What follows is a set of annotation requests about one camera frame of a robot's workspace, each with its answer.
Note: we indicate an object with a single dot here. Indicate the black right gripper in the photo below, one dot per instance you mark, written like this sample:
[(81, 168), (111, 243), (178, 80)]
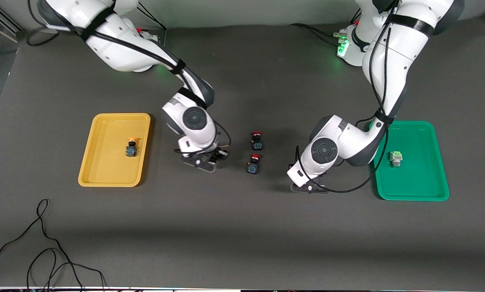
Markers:
[(212, 155)]

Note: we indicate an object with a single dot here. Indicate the green square button white body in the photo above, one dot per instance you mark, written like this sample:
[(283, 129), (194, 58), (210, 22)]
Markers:
[(396, 156)]

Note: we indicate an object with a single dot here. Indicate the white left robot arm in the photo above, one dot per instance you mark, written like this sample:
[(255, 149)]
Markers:
[(327, 150)]

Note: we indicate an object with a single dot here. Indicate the red mushroom push button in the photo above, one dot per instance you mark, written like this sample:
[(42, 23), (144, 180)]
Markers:
[(257, 144), (253, 167)]

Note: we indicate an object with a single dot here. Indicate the yellow plastic tray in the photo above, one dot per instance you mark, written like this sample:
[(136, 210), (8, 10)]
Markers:
[(104, 170)]

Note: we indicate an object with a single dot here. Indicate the green plastic tray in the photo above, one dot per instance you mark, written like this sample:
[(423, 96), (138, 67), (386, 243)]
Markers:
[(417, 182)]

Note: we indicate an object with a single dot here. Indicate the metal frame rail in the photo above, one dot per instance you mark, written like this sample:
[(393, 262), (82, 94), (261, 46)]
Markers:
[(3, 20)]

